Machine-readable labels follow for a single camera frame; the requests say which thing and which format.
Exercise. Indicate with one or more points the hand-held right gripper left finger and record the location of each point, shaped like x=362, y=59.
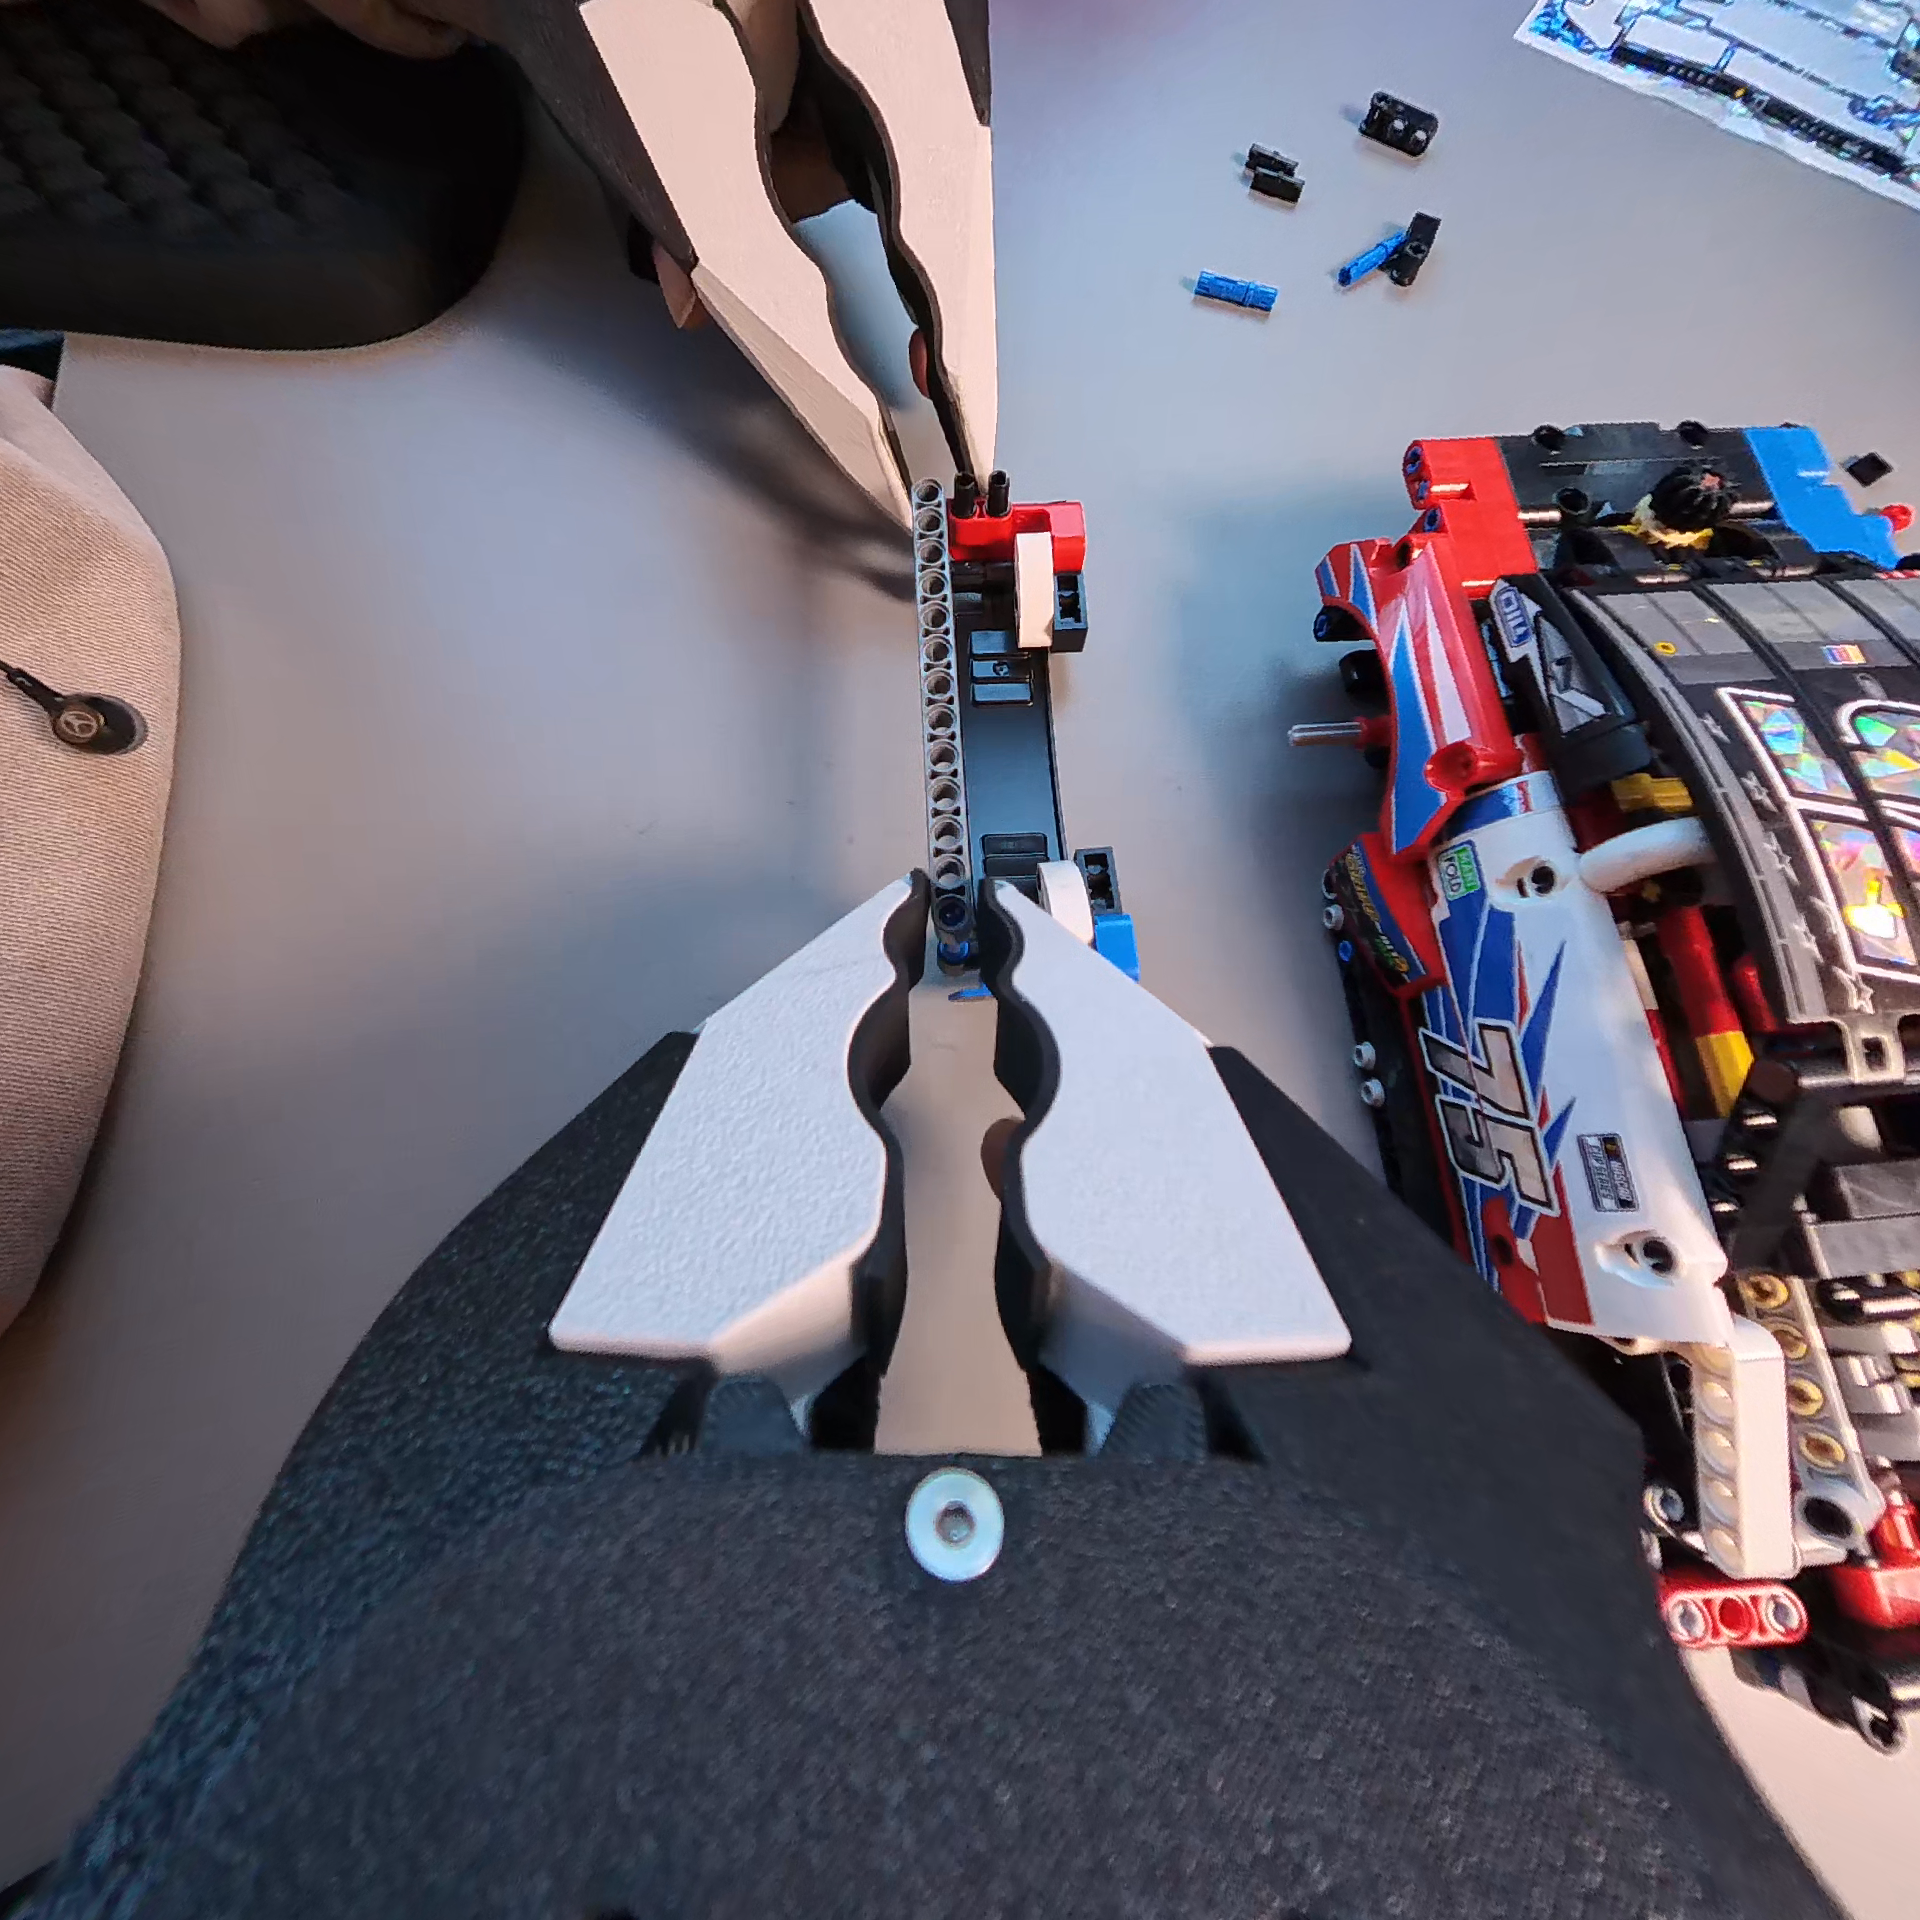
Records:
x=735, y=1186

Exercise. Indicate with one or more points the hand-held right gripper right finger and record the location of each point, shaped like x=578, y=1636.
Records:
x=1152, y=1199

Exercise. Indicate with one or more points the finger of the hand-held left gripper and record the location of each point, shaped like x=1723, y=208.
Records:
x=943, y=180
x=719, y=211

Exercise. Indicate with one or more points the red lego piece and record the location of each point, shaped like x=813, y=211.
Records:
x=1049, y=523

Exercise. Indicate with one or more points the black lego spoiler assembly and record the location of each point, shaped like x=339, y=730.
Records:
x=1012, y=749

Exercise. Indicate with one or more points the long grey lego beam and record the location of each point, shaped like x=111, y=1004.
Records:
x=942, y=707

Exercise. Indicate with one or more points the blue lego pin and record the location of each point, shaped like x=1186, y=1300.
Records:
x=1234, y=290

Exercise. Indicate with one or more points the black lego pin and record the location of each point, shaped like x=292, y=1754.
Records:
x=1274, y=176

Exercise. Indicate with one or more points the red white blue lego car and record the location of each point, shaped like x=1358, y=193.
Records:
x=1528, y=962

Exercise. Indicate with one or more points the black lego connector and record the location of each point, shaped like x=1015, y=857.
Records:
x=1398, y=127

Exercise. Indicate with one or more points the person's left hand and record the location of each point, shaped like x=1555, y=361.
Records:
x=812, y=152

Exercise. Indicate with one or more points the person's right hand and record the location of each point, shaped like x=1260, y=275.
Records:
x=1003, y=1157

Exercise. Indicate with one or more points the black wrist rest pad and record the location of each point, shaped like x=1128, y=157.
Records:
x=225, y=193

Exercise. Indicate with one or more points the black connector with blue pin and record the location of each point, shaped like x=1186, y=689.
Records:
x=1410, y=250

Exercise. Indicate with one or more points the shiny sticker sheet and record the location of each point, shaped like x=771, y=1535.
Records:
x=1725, y=59

